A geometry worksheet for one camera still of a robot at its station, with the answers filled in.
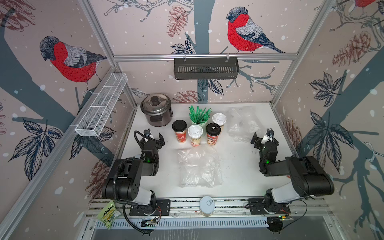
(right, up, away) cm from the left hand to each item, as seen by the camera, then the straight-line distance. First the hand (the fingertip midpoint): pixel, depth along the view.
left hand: (154, 132), depth 91 cm
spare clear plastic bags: (+61, +5, +17) cm, 63 cm away
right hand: (+69, 0, 0) cm, 69 cm away
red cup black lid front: (+36, +2, -8) cm, 37 cm away
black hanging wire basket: (+33, +43, +14) cm, 57 cm away
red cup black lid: (+17, +4, -5) cm, 18 cm away
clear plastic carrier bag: (+29, -20, -6) cm, 35 cm away
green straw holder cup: (+29, +10, +6) cm, 31 cm away
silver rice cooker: (+1, +14, +3) cm, 15 cm away
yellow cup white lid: (+26, +1, -9) cm, 27 cm away
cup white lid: (+41, +9, -2) cm, 42 cm away
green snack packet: (-17, -38, -19) cm, 46 cm away
